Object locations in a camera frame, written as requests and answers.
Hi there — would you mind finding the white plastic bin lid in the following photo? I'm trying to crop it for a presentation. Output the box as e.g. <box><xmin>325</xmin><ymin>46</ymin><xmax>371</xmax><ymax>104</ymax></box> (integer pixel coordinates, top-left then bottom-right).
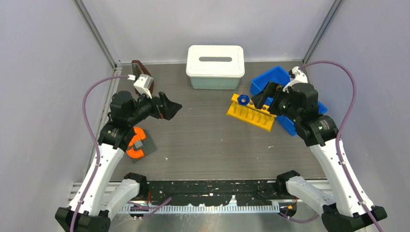
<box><xmin>186</xmin><ymin>45</ymin><xmax>245</xmax><ymax>78</ymax></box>

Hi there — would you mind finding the grey brick plate orange piece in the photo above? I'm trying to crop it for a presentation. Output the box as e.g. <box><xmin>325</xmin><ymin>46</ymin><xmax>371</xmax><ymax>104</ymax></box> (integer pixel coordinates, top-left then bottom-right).
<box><xmin>126</xmin><ymin>127</ymin><xmax>158</xmax><ymax>163</ymax></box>

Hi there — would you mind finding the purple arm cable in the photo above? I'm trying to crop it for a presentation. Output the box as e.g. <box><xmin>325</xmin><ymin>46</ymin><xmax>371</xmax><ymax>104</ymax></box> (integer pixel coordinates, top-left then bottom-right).
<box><xmin>69</xmin><ymin>74</ymin><xmax>172</xmax><ymax>232</ymax></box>
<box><xmin>278</xmin><ymin>60</ymin><xmax>387</xmax><ymax>232</ymax></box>

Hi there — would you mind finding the blue divided plastic tray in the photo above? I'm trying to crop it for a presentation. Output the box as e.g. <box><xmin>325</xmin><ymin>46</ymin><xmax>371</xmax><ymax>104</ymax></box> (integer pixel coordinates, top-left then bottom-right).
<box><xmin>250</xmin><ymin>66</ymin><xmax>334</xmax><ymax>137</ymax></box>

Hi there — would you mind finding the brown wooden metronome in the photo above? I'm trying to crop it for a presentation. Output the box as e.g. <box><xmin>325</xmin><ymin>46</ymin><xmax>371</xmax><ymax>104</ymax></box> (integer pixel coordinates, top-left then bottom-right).
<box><xmin>131</xmin><ymin>60</ymin><xmax>154</xmax><ymax>96</ymax></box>

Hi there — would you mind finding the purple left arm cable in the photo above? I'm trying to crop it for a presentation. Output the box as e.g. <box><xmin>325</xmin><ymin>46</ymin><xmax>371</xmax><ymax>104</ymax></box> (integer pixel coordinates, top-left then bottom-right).
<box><xmin>69</xmin><ymin>74</ymin><xmax>172</xmax><ymax>232</ymax></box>

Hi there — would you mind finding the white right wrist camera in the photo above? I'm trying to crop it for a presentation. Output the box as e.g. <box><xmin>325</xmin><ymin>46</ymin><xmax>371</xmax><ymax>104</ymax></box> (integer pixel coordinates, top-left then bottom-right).
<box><xmin>282</xmin><ymin>66</ymin><xmax>308</xmax><ymax>93</ymax></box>

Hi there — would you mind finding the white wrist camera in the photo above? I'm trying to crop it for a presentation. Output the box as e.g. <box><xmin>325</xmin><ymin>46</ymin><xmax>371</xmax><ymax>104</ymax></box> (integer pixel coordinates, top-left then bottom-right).
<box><xmin>282</xmin><ymin>66</ymin><xmax>308</xmax><ymax>93</ymax></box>
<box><xmin>128</xmin><ymin>74</ymin><xmax>154</xmax><ymax>99</ymax></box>

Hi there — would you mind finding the mint green plastic bin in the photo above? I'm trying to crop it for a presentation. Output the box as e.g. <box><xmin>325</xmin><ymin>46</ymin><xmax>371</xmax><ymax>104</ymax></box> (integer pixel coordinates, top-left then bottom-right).
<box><xmin>190</xmin><ymin>77</ymin><xmax>241</xmax><ymax>90</ymax></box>

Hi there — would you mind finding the yellow test tube rack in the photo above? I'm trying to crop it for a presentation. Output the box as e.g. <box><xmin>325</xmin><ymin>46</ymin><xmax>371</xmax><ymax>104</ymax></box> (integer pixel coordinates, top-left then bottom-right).
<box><xmin>226</xmin><ymin>93</ymin><xmax>276</xmax><ymax>132</ymax></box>

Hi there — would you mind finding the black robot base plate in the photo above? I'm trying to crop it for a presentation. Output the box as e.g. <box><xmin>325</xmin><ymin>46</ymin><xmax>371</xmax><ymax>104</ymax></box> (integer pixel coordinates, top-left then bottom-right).
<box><xmin>125</xmin><ymin>180</ymin><xmax>300</xmax><ymax>217</ymax></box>

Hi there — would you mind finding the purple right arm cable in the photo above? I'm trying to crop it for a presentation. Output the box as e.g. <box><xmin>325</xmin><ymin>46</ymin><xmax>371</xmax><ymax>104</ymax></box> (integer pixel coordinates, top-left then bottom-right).
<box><xmin>278</xmin><ymin>60</ymin><xmax>387</xmax><ymax>232</ymax></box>

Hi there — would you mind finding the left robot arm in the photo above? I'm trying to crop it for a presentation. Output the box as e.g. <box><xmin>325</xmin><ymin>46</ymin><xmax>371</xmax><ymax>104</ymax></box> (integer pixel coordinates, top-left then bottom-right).
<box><xmin>55</xmin><ymin>91</ymin><xmax>182</xmax><ymax>232</ymax></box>

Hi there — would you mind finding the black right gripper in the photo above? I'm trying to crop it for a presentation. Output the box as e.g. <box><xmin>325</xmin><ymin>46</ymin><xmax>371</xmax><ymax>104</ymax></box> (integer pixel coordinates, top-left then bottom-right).
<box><xmin>251</xmin><ymin>80</ymin><xmax>301</xmax><ymax>123</ymax></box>

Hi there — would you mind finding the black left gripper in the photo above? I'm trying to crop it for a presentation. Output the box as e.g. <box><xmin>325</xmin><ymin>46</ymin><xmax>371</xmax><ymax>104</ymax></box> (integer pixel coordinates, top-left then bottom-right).
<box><xmin>127</xmin><ymin>87</ymin><xmax>181</xmax><ymax>126</ymax></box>

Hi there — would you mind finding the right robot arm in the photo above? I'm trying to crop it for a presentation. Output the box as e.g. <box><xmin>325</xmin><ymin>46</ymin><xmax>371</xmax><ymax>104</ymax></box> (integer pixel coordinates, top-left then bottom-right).
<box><xmin>251</xmin><ymin>82</ymin><xmax>387</xmax><ymax>232</ymax></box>

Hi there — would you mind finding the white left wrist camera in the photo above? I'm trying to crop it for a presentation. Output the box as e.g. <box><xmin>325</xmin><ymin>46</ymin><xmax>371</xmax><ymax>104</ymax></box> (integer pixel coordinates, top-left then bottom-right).
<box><xmin>128</xmin><ymin>74</ymin><xmax>154</xmax><ymax>99</ymax></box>

